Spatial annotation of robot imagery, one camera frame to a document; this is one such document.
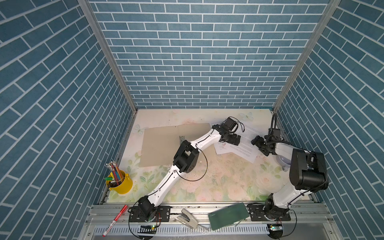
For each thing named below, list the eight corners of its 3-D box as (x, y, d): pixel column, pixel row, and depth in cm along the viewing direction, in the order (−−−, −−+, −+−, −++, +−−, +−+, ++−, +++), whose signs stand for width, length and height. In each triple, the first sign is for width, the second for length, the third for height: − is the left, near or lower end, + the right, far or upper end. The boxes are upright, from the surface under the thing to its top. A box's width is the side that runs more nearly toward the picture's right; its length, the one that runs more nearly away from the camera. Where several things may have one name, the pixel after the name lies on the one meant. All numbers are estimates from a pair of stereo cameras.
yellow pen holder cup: (113, 194, 82) (102, 187, 72) (119, 178, 87) (109, 170, 78) (131, 194, 82) (122, 187, 72) (135, 178, 87) (128, 170, 78)
